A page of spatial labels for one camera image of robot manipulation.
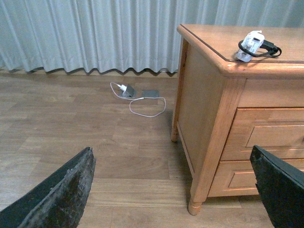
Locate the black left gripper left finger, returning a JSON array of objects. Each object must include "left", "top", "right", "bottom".
[{"left": 0, "top": 147, "right": 96, "bottom": 228}]

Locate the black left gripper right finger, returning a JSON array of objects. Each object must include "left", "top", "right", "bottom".
[{"left": 250, "top": 145, "right": 304, "bottom": 228}]

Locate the white charger with black cable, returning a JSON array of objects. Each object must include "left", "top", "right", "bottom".
[{"left": 236, "top": 30, "right": 282, "bottom": 62}]

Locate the closed metal floor outlet cover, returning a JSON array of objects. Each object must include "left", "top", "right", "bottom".
[{"left": 142, "top": 90, "right": 160, "bottom": 98}]

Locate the wooden drawer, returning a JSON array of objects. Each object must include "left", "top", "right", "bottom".
[
  {"left": 220, "top": 108, "right": 304, "bottom": 161},
  {"left": 207, "top": 159, "right": 304, "bottom": 198}
]

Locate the white wall plug adapter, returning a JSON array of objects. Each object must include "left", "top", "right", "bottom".
[{"left": 118, "top": 85, "right": 127, "bottom": 92}]

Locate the wooden dresser cabinet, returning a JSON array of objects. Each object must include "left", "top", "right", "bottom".
[{"left": 171, "top": 24, "right": 304, "bottom": 215}]

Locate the open metal floor outlet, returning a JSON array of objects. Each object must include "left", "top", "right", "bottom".
[{"left": 119, "top": 84, "right": 136, "bottom": 98}]

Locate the white charging cable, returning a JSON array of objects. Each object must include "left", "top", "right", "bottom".
[{"left": 110, "top": 82, "right": 167, "bottom": 118}]

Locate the light grey pleated curtain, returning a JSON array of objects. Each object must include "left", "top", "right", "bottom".
[{"left": 0, "top": 0, "right": 304, "bottom": 72}]

